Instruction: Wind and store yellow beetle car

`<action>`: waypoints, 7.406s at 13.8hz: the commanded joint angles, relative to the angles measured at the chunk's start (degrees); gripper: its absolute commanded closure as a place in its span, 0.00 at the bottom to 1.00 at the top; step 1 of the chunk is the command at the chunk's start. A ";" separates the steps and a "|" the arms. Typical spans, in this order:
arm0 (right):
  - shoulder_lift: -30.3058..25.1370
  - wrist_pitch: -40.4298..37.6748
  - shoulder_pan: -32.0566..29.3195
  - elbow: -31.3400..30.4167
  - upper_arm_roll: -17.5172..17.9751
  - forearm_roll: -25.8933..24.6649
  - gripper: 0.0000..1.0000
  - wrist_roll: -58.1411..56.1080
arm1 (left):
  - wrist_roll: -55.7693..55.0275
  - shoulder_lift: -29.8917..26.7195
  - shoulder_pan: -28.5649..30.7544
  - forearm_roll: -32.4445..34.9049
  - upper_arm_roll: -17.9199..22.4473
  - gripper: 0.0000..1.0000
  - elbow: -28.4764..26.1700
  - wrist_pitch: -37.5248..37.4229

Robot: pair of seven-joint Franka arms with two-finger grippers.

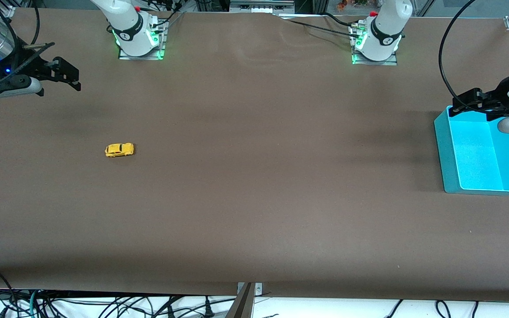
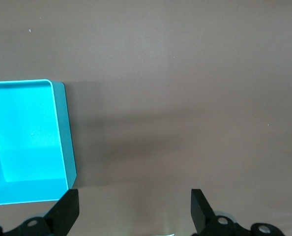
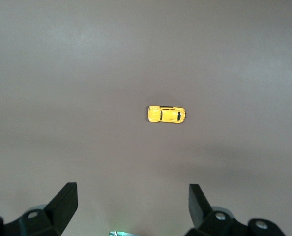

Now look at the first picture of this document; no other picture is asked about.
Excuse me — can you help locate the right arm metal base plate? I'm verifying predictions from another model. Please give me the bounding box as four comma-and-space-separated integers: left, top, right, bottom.
118, 20, 167, 60

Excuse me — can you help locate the grey power strip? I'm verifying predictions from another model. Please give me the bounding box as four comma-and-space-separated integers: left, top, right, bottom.
229, 0, 296, 13

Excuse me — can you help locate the long black table cable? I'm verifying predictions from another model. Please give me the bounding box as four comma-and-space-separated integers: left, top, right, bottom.
286, 19, 361, 39

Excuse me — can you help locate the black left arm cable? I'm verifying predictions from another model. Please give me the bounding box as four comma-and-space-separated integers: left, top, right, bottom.
439, 0, 502, 100

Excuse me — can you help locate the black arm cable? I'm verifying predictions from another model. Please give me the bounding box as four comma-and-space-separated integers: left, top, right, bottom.
439, 0, 502, 100
0, 0, 56, 87

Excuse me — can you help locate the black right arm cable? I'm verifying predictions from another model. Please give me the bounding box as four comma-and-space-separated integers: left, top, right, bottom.
0, 0, 56, 87

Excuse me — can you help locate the yellow toy beetle car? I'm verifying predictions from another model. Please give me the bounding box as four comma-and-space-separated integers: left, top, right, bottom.
104, 143, 135, 158

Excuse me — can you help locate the short black table cable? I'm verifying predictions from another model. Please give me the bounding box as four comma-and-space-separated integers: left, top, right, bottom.
321, 12, 365, 27

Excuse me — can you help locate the cyan plastic bin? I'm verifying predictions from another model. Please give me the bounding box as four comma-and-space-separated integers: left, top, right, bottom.
434, 105, 509, 195

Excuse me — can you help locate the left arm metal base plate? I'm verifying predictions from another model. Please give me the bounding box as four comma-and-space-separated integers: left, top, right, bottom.
351, 22, 399, 66

